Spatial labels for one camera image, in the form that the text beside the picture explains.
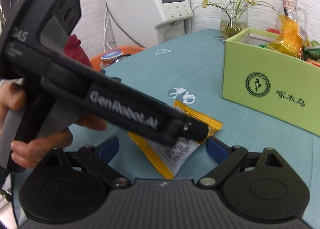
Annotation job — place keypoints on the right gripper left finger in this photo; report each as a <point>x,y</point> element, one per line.
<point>68,186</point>

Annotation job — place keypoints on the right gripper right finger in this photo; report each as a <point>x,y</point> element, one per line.
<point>260,187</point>

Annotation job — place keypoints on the yellow barcode snack packet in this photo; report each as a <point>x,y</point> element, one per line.
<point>213,124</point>

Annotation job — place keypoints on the yellow white snack packet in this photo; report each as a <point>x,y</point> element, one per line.
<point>167,160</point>

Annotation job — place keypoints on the person's left hand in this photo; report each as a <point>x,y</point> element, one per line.
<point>33,122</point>

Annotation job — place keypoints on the orange bucket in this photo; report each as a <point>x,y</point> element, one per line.
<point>113,56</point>

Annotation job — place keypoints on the green cardboard snack box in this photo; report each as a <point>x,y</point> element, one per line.
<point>270,82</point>

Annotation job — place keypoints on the white machine with screen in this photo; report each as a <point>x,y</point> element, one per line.
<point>147,23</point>

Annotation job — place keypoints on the teal tablecloth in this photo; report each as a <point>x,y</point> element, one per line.
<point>192,65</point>

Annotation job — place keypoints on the glass vase with flowers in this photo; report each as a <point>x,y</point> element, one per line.
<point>233,19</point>

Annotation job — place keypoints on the clear glass pitcher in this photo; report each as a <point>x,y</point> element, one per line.
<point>291,9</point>

